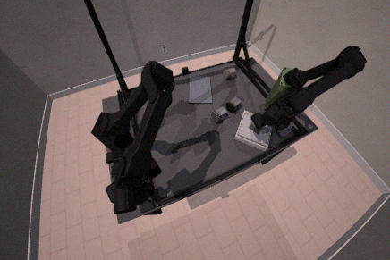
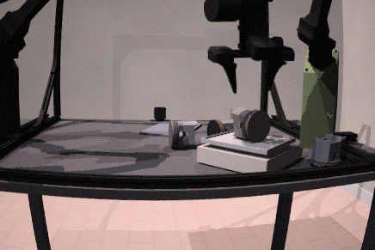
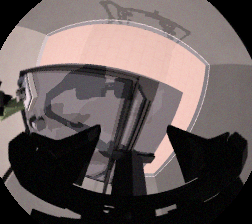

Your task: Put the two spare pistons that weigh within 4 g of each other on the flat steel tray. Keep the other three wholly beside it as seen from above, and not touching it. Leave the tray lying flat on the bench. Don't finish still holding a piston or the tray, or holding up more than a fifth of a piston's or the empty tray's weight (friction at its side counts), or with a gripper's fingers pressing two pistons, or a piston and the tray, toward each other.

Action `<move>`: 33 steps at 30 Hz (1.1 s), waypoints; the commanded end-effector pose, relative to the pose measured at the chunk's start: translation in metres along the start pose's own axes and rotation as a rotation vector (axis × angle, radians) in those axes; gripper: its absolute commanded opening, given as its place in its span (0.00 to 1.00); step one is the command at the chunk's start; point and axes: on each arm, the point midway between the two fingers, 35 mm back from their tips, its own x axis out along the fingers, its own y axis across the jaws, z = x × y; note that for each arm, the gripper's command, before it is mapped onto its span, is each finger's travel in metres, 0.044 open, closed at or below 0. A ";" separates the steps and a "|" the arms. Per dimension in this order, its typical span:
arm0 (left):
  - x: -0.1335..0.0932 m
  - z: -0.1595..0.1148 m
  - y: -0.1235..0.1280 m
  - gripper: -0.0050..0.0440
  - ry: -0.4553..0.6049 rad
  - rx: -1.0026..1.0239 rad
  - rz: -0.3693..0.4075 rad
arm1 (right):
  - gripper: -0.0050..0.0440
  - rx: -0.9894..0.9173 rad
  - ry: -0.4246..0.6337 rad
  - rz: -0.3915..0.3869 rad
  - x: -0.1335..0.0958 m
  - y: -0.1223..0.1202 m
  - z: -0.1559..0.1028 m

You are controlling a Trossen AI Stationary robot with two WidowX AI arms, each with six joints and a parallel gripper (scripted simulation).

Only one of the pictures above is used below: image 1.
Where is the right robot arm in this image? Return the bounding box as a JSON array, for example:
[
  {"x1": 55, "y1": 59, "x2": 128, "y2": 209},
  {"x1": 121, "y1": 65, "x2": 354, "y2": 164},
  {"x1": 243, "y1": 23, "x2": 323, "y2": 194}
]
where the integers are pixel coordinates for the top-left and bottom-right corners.
[{"x1": 97, "y1": 61, "x2": 175, "y2": 214}]

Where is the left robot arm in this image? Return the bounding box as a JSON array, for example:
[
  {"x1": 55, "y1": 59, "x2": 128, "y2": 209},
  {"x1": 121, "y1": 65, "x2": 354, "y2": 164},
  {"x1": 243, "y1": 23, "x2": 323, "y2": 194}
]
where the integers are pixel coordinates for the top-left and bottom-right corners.
[{"x1": 261, "y1": 46, "x2": 367, "y2": 130}]

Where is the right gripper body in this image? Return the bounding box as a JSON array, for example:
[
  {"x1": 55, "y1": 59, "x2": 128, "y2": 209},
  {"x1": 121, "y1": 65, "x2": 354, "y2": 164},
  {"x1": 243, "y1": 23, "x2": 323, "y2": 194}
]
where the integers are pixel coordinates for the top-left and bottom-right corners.
[{"x1": 106, "y1": 158, "x2": 161, "y2": 203}]

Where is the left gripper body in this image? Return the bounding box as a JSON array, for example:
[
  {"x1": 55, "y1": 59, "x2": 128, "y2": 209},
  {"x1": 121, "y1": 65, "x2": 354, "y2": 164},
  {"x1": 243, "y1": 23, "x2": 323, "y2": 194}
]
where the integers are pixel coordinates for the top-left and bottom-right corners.
[{"x1": 250, "y1": 103, "x2": 273, "y2": 129}]

